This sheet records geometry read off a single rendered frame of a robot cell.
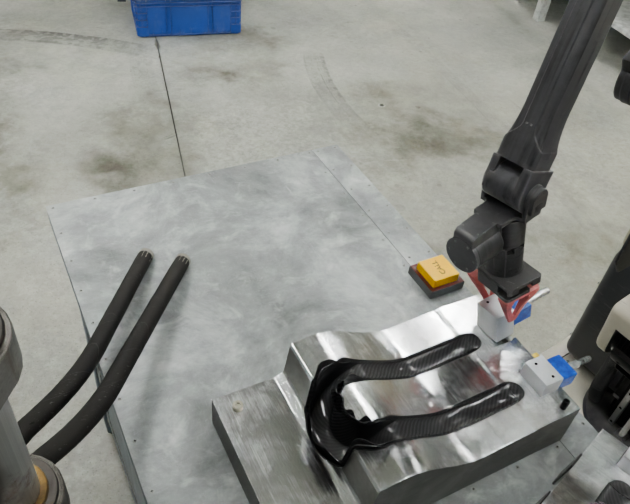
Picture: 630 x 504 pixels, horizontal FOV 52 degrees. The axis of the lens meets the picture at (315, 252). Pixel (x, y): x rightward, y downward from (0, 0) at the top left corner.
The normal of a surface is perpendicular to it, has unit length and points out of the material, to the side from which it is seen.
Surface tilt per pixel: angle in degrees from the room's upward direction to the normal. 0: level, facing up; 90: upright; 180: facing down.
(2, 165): 0
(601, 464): 0
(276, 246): 0
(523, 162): 72
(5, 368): 90
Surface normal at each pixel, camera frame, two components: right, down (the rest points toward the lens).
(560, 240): 0.09, -0.73
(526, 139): -0.73, 0.11
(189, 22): 0.29, 0.68
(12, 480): 0.78, 0.47
